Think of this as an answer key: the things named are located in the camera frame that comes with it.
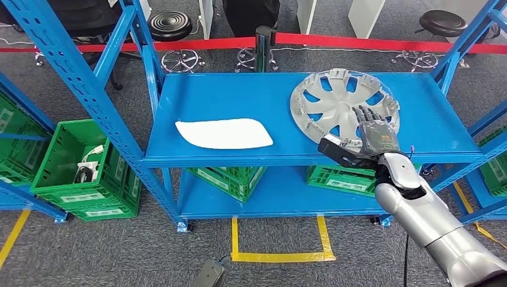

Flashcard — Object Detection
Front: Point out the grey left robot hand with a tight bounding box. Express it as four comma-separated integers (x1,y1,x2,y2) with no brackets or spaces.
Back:
192,257,227,287

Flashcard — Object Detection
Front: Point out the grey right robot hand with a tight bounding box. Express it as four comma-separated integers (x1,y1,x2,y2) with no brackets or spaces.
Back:
352,105,401,156

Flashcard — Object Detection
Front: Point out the silver plastic wheel hubcap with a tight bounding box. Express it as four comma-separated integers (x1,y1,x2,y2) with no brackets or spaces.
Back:
289,68,401,151

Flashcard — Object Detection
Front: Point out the white curved plastic part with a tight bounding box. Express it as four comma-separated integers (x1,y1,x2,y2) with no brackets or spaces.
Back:
175,118,274,150

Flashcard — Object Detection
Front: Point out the green plastic crate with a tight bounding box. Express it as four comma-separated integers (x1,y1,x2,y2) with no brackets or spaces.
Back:
477,124,507,198
0,91,52,187
306,165,377,198
186,166,267,203
67,158,142,222
30,119,133,207

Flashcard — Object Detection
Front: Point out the yellow floor tape square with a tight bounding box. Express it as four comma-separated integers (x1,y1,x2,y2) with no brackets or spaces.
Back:
230,215,337,263
0,210,31,267

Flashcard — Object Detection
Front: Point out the red barrier belt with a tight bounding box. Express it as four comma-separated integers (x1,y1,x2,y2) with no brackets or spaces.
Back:
0,36,256,53
275,32,507,55

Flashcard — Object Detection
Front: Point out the yellow floor tape line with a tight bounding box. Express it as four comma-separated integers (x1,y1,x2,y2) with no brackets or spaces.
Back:
453,181,507,251

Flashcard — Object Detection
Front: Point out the black smooth-seat round stool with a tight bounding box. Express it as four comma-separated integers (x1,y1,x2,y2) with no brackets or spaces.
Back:
392,10,468,73

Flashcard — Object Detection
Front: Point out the black swivel chair chrome base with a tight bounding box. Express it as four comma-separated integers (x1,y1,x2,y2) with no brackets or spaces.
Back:
221,0,281,73

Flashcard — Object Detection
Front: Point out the black ribbed-seat round stool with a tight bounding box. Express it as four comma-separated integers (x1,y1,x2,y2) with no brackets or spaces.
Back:
147,10,206,74

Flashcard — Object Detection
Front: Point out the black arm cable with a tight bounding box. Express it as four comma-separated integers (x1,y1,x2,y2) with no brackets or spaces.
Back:
402,233,410,287

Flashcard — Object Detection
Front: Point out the black stanchion post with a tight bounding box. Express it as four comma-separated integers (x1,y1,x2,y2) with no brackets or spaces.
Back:
254,25,273,74

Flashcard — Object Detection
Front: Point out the white device with cable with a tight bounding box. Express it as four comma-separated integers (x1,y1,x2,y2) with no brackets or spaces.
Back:
74,144,105,184

